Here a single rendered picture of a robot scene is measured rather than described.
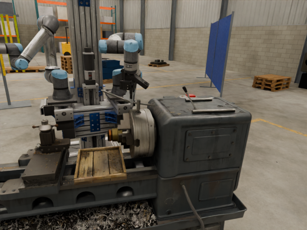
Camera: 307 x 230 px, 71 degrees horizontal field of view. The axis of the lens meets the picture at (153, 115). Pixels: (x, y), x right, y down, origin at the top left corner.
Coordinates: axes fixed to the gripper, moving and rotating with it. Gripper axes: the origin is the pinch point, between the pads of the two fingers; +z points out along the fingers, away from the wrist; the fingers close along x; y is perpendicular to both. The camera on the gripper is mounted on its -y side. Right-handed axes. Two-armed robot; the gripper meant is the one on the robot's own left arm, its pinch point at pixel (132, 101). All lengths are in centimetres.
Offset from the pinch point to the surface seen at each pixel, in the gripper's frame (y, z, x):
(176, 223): -38, 66, 26
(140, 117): -5.8, 7.2, 3.8
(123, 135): 2.5, 18.8, 9.4
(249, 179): -129, 141, -108
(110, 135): 10.9, 20.2, 10.1
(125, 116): 5.5, 13.1, -3.1
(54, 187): 29, 35, 43
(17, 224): 58, 73, 47
